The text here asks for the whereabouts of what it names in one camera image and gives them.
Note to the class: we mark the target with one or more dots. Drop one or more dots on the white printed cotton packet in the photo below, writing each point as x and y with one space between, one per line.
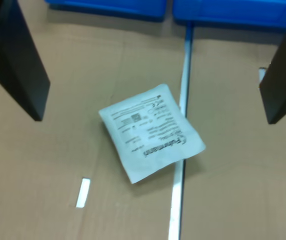
152 130

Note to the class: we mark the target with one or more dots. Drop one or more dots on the blue bin holding masks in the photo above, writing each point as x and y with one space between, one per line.
233 11

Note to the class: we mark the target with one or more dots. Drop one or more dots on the blue bin holding tubes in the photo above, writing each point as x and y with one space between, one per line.
107 8

